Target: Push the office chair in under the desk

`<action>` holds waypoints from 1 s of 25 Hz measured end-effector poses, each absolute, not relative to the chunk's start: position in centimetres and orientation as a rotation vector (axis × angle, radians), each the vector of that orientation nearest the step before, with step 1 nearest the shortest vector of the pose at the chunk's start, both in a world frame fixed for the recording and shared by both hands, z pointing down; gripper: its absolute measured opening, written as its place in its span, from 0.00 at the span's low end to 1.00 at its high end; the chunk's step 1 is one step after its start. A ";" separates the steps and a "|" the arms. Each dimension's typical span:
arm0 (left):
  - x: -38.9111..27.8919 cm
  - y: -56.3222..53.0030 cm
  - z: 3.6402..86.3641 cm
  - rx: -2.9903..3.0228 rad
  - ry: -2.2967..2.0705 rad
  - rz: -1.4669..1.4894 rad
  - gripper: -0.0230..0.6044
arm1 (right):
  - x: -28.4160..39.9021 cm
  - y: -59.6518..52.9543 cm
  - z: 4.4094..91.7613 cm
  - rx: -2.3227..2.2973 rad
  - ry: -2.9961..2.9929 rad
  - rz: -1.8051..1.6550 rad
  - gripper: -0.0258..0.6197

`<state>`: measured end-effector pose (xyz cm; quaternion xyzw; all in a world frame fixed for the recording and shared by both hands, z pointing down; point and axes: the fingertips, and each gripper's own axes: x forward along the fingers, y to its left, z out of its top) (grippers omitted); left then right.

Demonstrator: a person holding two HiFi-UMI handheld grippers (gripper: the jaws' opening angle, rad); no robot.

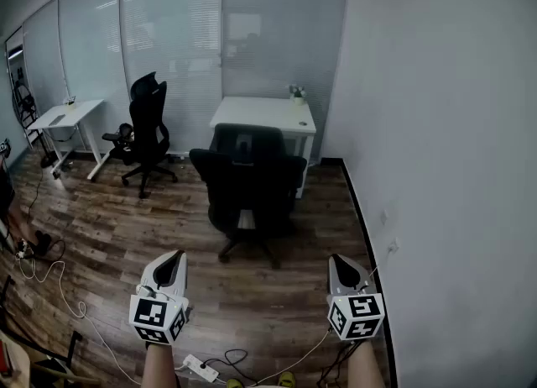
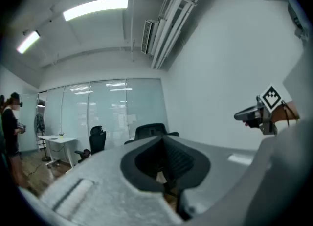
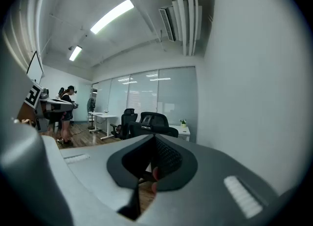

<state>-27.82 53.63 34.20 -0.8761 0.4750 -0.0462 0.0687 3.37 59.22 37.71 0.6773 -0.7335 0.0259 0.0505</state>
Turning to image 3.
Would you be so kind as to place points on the short ceiling light bar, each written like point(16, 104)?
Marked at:
point(75, 53)

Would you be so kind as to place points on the white ceiling pipe bundle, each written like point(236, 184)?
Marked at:
point(181, 12)

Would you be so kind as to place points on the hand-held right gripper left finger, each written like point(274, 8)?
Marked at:
point(85, 176)

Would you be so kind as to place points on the wide black mesh chair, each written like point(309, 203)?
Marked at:
point(156, 122)

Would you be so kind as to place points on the slim high-back black office chair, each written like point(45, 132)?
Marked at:
point(128, 119)

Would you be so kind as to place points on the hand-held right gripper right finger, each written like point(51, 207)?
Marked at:
point(207, 183)

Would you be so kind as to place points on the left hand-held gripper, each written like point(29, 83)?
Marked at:
point(33, 94)

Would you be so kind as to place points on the white black-framed board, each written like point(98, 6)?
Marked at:
point(34, 69)

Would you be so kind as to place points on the white standing desk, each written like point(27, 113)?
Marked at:
point(104, 116)

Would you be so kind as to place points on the potted green plant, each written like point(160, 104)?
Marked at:
point(183, 122)

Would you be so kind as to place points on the black standing fan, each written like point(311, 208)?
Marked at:
point(91, 105)

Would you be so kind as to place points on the long ceiling light bar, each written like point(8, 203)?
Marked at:
point(112, 15)

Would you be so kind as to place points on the white air conditioner unit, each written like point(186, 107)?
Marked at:
point(168, 22)

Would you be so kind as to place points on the white square desk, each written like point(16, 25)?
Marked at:
point(183, 130)

